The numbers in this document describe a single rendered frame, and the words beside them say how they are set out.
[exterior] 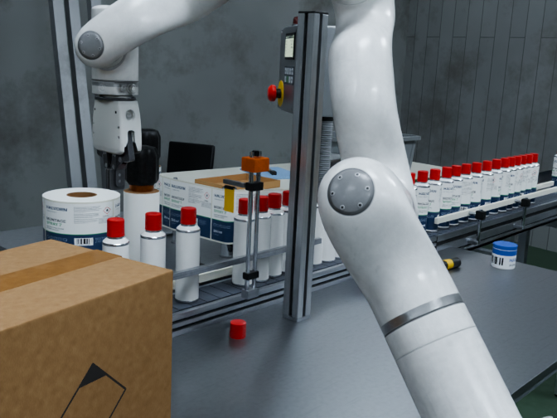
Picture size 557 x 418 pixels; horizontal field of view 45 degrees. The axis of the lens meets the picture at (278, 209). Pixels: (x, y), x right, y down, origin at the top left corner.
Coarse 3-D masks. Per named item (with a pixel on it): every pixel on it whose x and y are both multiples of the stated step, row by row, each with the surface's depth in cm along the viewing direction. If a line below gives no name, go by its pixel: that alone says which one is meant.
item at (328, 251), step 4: (324, 232) 179; (324, 236) 179; (324, 240) 179; (328, 240) 179; (324, 244) 180; (328, 244) 179; (324, 248) 180; (328, 248) 180; (332, 248) 180; (324, 252) 180; (328, 252) 180; (332, 252) 181; (324, 256) 180; (328, 256) 180; (332, 256) 181; (324, 260) 180; (328, 260) 180; (332, 260) 181
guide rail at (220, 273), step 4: (224, 268) 160; (228, 268) 161; (208, 272) 156; (212, 272) 157; (216, 272) 158; (220, 272) 159; (224, 272) 160; (228, 272) 161; (200, 276) 154; (204, 276) 155; (208, 276) 156; (212, 276) 157; (216, 276) 158; (220, 276) 159; (200, 280) 155; (204, 280) 156; (172, 288) 149
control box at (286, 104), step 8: (288, 32) 148; (296, 32) 142; (328, 32) 142; (296, 40) 142; (328, 40) 142; (280, 48) 157; (296, 48) 142; (328, 48) 143; (280, 56) 157; (280, 64) 157; (288, 64) 148; (280, 72) 157; (328, 72) 144; (280, 80) 156; (328, 80) 144; (280, 88) 156; (288, 88) 148; (328, 88) 145; (288, 96) 148; (328, 96) 145; (280, 104) 156; (288, 104) 148; (328, 104) 146; (288, 112) 152; (328, 112) 146
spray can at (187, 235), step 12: (192, 216) 143; (180, 228) 143; (192, 228) 143; (180, 240) 143; (192, 240) 143; (180, 252) 143; (192, 252) 144; (180, 264) 144; (192, 264) 144; (192, 276) 145; (180, 288) 145; (192, 288) 145; (180, 300) 146; (192, 300) 146
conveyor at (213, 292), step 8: (328, 264) 180; (336, 264) 180; (272, 280) 164; (280, 280) 164; (200, 288) 156; (208, 288) 156; (216, 288) 157; (224, 288) 157; (232, 288) 157; (240, 288) 157; (200, 296) 150; (208, 296) 151; (216, 296) 151; (224, 296) 151; (176, 304) 145; (184, 304) 145; (192, 304) 145; (200, 304) 146
